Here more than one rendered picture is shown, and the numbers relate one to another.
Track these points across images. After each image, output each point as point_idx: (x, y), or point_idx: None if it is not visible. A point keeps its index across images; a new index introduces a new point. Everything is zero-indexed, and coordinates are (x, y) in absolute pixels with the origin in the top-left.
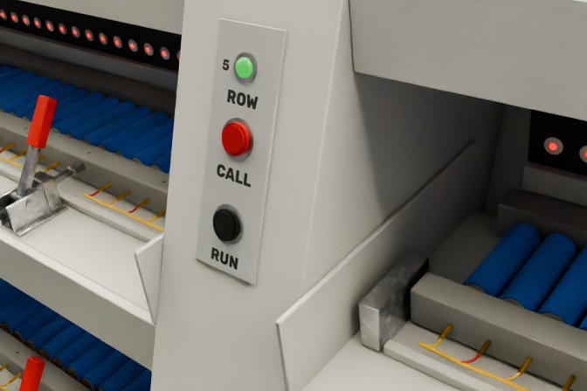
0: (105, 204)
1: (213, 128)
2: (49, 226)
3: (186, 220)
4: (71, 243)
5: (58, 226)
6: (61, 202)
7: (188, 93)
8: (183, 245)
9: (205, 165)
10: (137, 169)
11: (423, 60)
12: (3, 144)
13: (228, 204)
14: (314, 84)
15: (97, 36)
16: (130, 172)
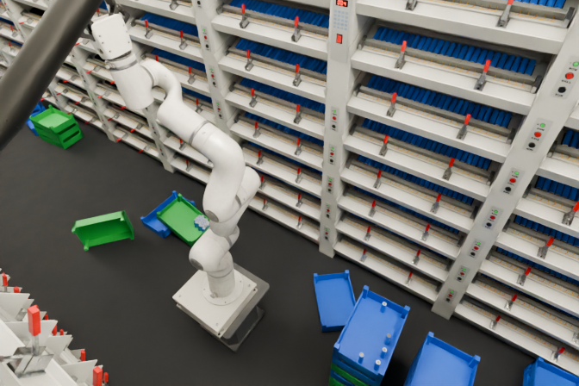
0: (308, 117)
1: (331, 116)
2: (301, 121)
3: (327, 125)
4: (306, 124)
5: (302, 121)
6: (301, 117)
7: (326, 112)
8: (327, 127)
9: (330, 120)
10: (312, 111)
11: (354, 112)
12: (283, 105)
13: (333, 124)
14: (343, 114)
15: None
16: (311, 112)
